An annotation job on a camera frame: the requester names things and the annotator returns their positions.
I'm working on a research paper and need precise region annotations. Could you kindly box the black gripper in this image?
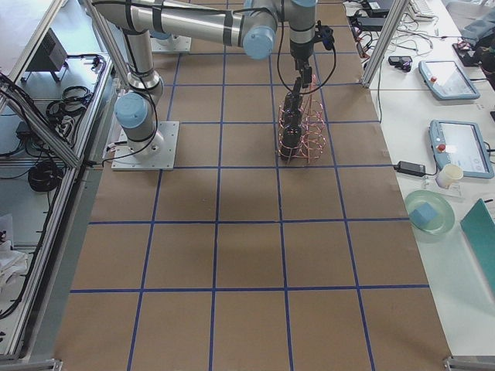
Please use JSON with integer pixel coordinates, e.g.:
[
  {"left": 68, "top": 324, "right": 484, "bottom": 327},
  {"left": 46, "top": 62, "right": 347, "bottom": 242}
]
[{"left": 289, "top": 29, "right": 315, "bottom": 88}]

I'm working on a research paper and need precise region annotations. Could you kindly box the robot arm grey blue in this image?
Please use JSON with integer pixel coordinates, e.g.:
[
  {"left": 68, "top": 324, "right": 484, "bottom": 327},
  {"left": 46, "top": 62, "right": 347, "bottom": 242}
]
[{"left": 91, "top": 1, "right": 324, "bottom": 165}]

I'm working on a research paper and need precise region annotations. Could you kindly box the dark bottle in basket left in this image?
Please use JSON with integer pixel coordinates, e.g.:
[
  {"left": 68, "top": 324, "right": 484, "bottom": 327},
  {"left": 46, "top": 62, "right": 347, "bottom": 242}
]
[{"left": 283, "top": 77, "right": 302, "bottom": 114}]

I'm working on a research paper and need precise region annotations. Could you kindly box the dark bottle in basket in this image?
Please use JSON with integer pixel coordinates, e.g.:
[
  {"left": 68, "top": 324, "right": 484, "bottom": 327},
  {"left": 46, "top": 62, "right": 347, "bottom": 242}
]
[
  {"left": 279, "top": 126, "right": 302, "bottom": 162},
  {"left": 283, "top": 77, "right": 302, "bottom": 114}
]

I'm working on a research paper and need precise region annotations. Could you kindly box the dark bottle in basket right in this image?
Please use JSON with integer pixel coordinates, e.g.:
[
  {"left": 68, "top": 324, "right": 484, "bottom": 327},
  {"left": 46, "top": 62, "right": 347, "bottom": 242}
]
[{"left": 279, "top": 126, "right": 302, "bottom": 162}]

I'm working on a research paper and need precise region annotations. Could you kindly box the black adapter on table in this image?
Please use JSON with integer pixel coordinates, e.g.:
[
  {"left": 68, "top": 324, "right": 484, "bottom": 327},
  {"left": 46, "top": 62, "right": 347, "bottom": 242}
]
[{"left": 394, "top": 161, "right": 426, "bottom": 177}]

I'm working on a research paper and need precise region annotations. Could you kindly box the teach pendant far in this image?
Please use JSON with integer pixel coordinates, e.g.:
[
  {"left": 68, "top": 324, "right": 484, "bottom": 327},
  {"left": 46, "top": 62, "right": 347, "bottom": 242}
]
[{"left": 418, "top": 60, "right": 480, "bottom": 100}]

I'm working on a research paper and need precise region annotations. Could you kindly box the teach pendant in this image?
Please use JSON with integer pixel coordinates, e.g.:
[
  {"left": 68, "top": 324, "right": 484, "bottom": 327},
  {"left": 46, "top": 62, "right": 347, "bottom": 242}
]
[
  {"left": 418, "top": 60, "right": 480, "bottom": 100},
  {"left": 428, "top": 120, "right": 494, "bottom": 179}
]

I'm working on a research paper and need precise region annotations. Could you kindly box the teach pendant near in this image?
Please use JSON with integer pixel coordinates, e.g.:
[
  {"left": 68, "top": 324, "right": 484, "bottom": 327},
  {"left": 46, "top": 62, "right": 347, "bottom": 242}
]
[{"left": 428, "top": 120, "right": 494, "bottom": 179}]

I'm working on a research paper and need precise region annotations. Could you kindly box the white paper cup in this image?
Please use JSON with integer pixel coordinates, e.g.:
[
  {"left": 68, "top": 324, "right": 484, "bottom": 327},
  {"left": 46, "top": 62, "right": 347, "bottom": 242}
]
[{"left": 435, "top": 163, "right": 463, "bottom": 189}]

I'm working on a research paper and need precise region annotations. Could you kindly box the blue foam cube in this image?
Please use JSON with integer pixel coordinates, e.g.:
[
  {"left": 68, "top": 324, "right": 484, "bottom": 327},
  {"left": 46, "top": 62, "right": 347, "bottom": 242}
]
[{"left": 409, "top": 203, "right": 439, "bottom": 228}]

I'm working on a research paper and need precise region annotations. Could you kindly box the green glass plate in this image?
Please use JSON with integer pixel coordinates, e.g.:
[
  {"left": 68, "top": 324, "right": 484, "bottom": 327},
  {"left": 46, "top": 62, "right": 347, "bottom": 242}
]
[{"left": 405, "top": 190, "right": 456, "bottom": 235}]

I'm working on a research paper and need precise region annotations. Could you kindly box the teal board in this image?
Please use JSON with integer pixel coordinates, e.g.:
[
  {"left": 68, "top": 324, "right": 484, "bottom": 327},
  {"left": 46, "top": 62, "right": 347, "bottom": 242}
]
[{"left": 460, "top": 199, "right": 494, "bottom": 291}]

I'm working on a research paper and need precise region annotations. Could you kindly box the grey control box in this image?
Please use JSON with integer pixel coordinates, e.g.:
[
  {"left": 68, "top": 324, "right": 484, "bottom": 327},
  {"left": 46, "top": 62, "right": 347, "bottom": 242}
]
[{"left": 21, "top": 28, "right": 68, "bottom": 83}]

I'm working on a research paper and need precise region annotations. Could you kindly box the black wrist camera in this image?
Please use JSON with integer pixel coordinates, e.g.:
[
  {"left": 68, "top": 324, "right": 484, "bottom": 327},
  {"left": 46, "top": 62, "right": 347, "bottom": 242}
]
[{"left": 314, "top": 21, "right": 335, "bottom": 50}]

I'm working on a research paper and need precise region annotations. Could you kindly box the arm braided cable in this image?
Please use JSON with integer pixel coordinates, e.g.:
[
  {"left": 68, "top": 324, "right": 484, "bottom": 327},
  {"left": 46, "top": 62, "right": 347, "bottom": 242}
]
[{"left": 275, "top": 21, "right": 337, "bottom": 97}]

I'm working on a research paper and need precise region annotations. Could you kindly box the copper wire wine basket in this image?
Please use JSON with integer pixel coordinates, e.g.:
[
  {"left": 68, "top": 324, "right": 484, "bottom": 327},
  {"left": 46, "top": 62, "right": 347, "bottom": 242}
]
[{"left": 278, "top": 87, "right": 326, "bottom": 164}]

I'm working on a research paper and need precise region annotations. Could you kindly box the aluminium frame post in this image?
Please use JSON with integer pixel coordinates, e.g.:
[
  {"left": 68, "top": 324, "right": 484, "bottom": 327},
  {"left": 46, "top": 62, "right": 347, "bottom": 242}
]
[{"left": 361, "top": 0, "right": 408, "bottom": 88}]

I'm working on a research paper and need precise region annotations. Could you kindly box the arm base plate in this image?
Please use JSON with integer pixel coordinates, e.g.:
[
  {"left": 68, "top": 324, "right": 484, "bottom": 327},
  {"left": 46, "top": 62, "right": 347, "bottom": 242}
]
[
  {"left": 150, "top": 36, "right": 192, "bottom": 54},
  {"left": 111, "top": 121, "right": 179, "bottom": 171}
]

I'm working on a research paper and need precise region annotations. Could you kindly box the coiled black cable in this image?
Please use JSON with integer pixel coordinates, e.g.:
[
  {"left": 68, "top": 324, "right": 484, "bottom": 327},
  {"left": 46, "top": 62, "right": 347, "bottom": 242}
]
[{"left": 27, "top": 160, "right": 63, "bottom": 193}]

